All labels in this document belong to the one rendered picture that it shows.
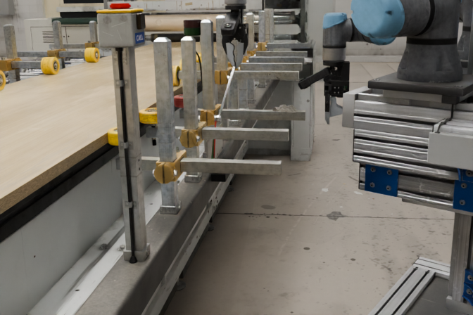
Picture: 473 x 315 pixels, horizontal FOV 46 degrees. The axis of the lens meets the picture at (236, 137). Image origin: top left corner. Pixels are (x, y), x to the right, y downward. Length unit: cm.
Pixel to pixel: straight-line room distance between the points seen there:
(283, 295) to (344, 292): 27
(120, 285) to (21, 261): 21
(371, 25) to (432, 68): 19
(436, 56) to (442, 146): 23
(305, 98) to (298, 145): 37
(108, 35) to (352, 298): 171
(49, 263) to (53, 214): 11
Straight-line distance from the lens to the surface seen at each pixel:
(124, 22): 107
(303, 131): 422
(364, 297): 249
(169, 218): 142
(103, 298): 110
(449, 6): 137
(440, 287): 219
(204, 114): 184
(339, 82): 183
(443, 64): 138
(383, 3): 125
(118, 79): 111
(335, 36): 181
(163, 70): 135
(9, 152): 138
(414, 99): 139
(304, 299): 244
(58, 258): 135
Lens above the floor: 124
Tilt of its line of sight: 14 degrees down
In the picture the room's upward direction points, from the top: 1 degrees counter-clockwise
